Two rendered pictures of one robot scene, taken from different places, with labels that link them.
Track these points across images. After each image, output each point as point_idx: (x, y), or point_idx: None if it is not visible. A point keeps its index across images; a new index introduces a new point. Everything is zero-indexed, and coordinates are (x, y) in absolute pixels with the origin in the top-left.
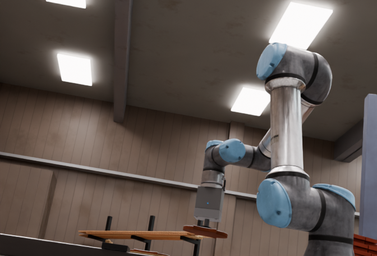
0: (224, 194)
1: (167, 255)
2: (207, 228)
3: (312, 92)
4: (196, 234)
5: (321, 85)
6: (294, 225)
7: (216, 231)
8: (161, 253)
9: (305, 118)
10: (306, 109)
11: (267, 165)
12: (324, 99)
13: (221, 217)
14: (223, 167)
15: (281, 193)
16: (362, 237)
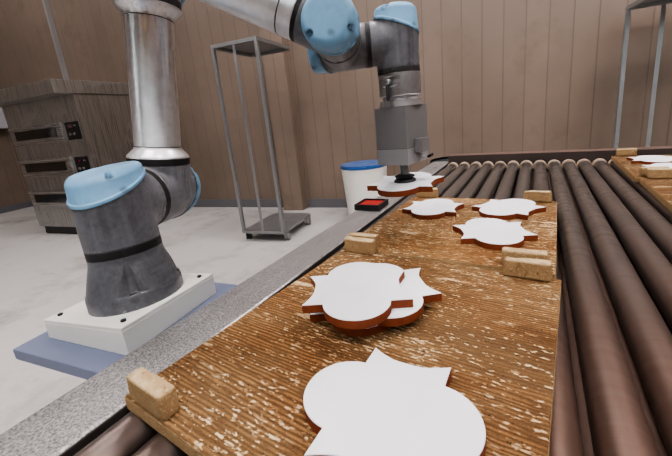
0: (403, 109)
1: (414, 214)
2: (378, 181)
3: None
4: (440, 182)
5: None
6: None
7: (367, 188)
8: (411, 210)
9: None
10: None
11: (314, 49)
12: None
13: (405, 156)
14: (379, 63)
15: None
16: None
